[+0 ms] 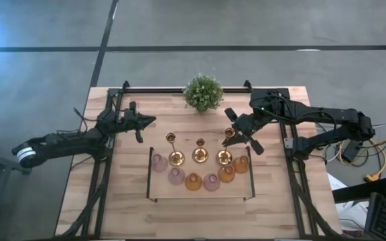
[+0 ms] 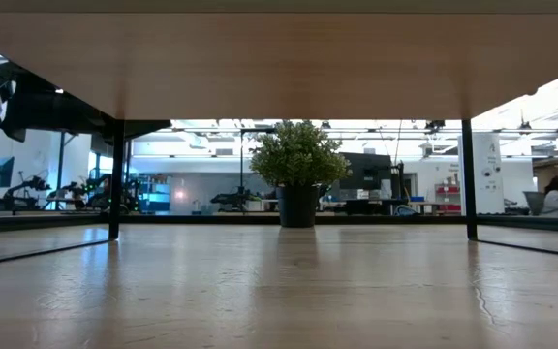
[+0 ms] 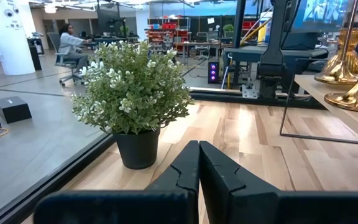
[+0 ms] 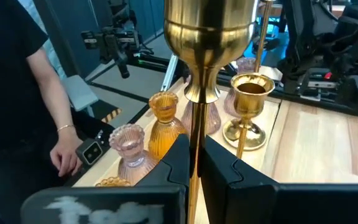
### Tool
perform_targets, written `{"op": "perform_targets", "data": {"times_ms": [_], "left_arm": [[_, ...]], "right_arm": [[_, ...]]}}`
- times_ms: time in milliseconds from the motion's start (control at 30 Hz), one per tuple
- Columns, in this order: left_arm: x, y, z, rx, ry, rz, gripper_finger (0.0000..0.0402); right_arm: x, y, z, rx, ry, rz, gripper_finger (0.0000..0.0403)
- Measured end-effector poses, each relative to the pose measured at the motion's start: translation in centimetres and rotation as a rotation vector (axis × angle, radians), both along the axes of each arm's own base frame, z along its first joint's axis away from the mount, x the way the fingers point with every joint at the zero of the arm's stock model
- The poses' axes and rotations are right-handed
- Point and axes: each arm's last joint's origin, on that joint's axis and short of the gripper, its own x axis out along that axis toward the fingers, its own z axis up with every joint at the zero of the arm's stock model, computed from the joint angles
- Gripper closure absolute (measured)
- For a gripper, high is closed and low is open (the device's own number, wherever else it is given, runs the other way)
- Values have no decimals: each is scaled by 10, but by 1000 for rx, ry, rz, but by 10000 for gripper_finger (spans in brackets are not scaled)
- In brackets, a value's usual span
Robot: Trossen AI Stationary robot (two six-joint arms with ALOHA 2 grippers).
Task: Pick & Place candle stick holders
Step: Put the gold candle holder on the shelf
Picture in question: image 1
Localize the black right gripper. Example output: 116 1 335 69
222 107 265 156

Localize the black metal table frame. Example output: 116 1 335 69
58 80 344 240

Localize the yellow cable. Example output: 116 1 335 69
338 133 386 183

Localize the black power brick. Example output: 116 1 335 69
342 139 362 164

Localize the pink ribbed glass candle holder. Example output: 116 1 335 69
168 167 186 186
202 173 221 192
151 153 169 173

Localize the tall brass candlestick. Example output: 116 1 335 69
216 127 236 166
165 132 186 167

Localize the white paper sheet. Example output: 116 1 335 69
326 172 370 235

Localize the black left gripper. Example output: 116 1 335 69
115 101 157 144

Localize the dark grey stand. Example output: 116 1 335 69
0 133 34 241

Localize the amber ribbed glass candle holder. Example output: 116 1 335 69
216 163 236 183
232 155 251 174
184 171 203 191

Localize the black desk bar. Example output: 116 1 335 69
332 177 386 204

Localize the wooden tray with black frame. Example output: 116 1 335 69
145 146 257 204

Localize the potted green plant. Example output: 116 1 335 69
182 73 224 114

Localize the short brass candlestick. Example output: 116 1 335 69
192 138 210 164

